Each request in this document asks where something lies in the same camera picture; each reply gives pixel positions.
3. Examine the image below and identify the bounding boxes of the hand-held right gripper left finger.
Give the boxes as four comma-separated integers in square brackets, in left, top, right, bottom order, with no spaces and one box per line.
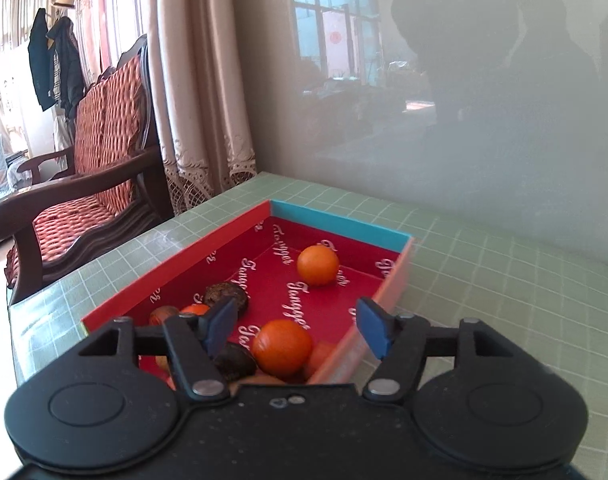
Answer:
[74,297,238,401]

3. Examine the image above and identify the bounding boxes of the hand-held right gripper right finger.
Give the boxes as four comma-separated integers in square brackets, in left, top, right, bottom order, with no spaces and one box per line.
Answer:
[356,297,522,406]

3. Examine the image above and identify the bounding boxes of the dark brown wrinkled fruit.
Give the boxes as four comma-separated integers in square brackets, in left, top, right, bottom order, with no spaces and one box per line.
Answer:
[204,282,250,318]
[213,342,259,381]

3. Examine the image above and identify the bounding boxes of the carrot piece with brown end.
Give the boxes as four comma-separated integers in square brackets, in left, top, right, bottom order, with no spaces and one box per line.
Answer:
[149,306,180,326]

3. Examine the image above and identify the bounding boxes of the orange mandarin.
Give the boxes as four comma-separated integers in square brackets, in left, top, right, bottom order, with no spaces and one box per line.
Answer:
[297,245,340,287]
[250,319,314,380]

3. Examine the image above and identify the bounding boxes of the colourful cardboard box red inside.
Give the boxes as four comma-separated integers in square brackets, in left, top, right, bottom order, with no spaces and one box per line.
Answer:
[81,199,416,387]

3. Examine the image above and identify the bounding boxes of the large brown oval fruit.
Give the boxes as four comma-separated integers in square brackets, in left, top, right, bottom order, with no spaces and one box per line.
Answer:
[239,374,307,387]

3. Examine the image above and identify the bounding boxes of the green checked tablecloth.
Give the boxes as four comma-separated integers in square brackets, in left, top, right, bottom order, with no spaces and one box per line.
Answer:
[9,172,608,480]

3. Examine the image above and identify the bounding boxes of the wooden armchair red cushions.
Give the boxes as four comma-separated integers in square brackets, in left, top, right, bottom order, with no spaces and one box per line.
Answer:
[0,35,175,306]

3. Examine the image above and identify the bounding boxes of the beige lace-edged curtain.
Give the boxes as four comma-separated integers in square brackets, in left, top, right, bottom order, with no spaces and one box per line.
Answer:
[149,0,260,216]

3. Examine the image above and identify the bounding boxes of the dark hanging jacket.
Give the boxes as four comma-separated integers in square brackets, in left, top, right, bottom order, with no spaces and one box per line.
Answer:
[46,17,87,118]

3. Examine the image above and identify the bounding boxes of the black hanging coat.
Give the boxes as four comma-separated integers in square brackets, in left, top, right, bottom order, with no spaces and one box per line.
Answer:
[28,9,57,112]

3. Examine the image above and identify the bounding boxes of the sheer white curtain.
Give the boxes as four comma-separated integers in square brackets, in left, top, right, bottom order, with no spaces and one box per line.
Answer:
[0,0,157,126]

